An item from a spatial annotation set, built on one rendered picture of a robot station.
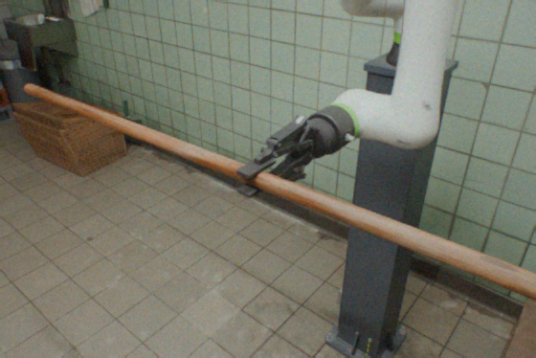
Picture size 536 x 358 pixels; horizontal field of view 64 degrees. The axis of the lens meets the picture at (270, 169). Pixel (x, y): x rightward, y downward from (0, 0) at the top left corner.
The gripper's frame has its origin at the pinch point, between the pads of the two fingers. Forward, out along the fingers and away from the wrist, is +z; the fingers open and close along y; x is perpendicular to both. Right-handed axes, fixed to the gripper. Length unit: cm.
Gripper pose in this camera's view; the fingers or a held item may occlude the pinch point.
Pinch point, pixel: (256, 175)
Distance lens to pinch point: 74.2
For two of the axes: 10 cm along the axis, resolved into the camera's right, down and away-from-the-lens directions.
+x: -7.8, -3.1, 5.4
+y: 0.0, 8.6, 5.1
